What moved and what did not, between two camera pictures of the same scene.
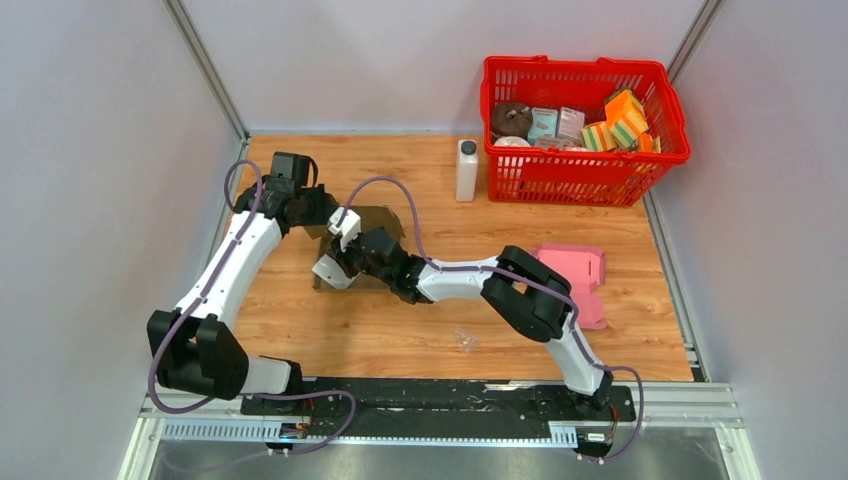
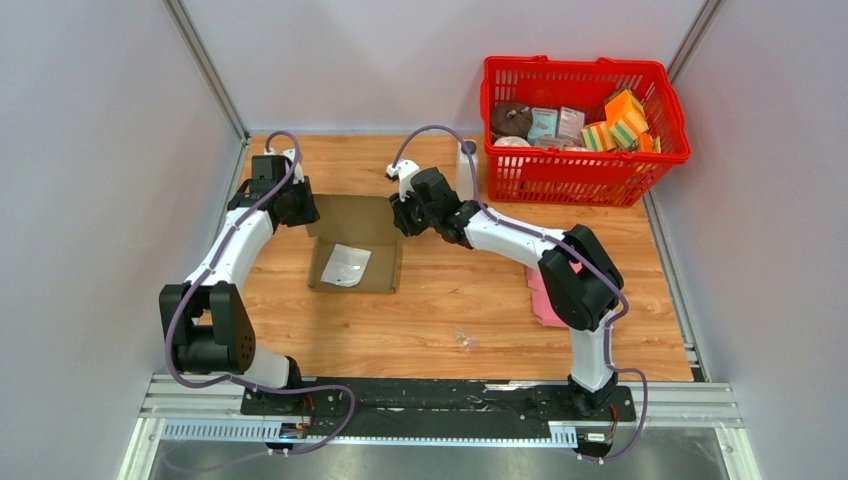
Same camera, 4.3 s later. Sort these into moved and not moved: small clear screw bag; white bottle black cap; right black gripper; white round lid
Moved: right black gripper
Not moved: white bottle black cap; small clear screw bag; white round lid
